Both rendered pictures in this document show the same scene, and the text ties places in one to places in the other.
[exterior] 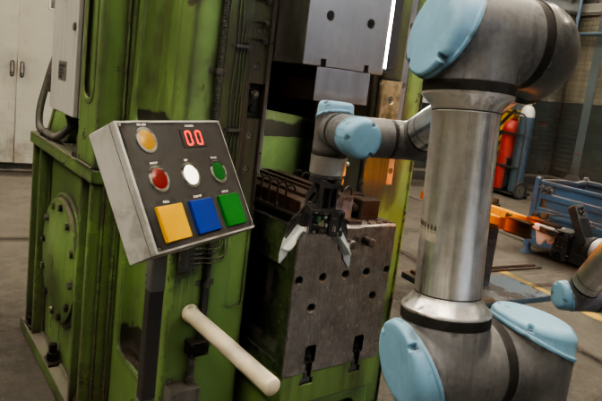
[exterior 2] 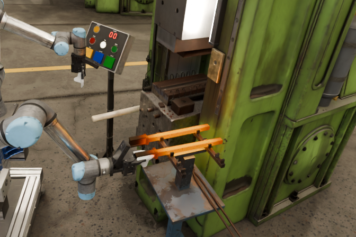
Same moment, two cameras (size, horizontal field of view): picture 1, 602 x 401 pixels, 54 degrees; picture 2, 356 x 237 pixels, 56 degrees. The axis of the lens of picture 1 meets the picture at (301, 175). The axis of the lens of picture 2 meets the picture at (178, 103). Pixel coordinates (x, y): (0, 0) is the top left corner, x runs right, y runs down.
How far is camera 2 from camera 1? 273 cm
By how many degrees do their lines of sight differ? 84
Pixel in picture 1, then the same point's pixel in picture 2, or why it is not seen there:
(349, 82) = (168, 38)
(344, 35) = (166, 13)
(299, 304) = (140, 120)
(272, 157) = not seen: hidden behind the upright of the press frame
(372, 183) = (207, 106)
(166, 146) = (101, 33)
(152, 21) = not seen: outside the picture
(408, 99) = (233, 69)
